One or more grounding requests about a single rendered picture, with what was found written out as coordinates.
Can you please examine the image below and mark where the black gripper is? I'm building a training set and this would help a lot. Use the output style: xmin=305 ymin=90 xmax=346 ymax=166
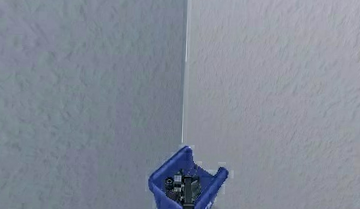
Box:
xmin=164 ymin=177 xmax=175 ymax=194

